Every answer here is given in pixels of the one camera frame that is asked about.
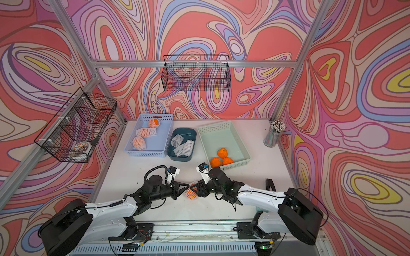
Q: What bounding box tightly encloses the black stapler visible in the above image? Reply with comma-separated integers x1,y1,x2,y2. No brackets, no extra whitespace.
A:
265,179,277,192

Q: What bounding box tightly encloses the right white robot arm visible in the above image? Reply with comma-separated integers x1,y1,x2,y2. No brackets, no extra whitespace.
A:
191,165,324,245

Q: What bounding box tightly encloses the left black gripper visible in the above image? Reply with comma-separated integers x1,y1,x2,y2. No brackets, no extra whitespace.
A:
149,182,190,204

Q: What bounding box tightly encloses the black wire basket wall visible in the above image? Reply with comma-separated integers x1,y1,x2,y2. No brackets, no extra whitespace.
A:
161,54,231,92
34,88,117,163

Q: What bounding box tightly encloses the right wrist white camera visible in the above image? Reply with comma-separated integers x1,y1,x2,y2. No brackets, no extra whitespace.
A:
196,162,210,184

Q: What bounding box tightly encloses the metal cup of pencils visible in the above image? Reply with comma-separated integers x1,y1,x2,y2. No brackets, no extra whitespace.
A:
264,120,286,148

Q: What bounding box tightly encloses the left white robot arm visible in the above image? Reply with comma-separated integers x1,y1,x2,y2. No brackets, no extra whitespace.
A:
38,175,189,256

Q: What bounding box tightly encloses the wrist white camera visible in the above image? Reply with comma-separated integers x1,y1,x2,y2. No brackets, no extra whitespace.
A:
165,166,180,187
196,162,210,184

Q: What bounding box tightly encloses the small mint alarm clock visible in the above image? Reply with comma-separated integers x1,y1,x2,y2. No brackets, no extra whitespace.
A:
256,207,267,212

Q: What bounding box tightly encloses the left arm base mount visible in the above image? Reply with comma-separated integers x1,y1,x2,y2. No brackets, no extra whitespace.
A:
108,223,154,242

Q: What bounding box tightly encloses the dark teal plastic tray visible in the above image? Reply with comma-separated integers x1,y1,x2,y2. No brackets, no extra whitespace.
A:
167,128,197,162

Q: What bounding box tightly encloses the black wire basket back wall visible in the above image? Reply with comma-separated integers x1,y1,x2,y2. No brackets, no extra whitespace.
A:
161,54,231,92

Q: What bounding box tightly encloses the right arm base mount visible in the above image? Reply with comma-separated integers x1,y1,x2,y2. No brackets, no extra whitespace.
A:
233,222,281,241

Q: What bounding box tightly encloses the white foam net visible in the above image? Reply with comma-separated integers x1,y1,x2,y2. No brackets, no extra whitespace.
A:
182,140,194,157
170,134,184,148
185,182,199,201
174,143,187,157

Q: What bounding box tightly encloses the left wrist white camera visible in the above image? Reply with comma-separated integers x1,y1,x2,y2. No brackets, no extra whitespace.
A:
165,166,180,187

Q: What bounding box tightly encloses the mint green perforated basket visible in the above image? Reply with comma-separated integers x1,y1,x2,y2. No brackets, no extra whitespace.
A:
198,121,251,171

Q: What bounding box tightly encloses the lavender perforated plastic basket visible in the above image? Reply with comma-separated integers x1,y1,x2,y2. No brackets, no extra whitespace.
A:
124,114,174,157

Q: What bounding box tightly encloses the black wire basket left wall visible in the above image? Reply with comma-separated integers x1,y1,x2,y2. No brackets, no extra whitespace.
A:
34,88,117,163

